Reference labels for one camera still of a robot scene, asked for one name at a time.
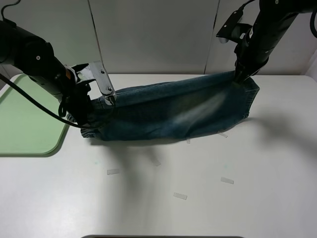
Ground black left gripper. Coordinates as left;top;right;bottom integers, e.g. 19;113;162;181
58;63;95;128

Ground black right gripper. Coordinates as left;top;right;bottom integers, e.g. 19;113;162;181
234;37;269;83

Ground children's blue denim shorts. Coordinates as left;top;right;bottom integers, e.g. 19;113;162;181
81;71;259;141

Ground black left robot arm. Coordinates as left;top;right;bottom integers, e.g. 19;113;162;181
0;20;92;129

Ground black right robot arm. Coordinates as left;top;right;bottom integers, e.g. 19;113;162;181
234;0;300;83

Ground light green plastic tray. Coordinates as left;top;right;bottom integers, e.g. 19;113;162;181
0;85;68;157

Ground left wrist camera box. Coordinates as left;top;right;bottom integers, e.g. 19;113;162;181
89;61;116;106

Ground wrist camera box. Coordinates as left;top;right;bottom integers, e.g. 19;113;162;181
216;4;252;44
89;61;116;106

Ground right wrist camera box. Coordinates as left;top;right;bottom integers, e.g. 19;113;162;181
216;4;252;44

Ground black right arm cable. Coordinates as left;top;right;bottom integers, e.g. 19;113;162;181
309;9;317;38

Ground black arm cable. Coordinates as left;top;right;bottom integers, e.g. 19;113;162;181
0;0;95;128
309;9;317;38

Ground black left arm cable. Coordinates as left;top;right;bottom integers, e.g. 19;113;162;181
0;0;95;128

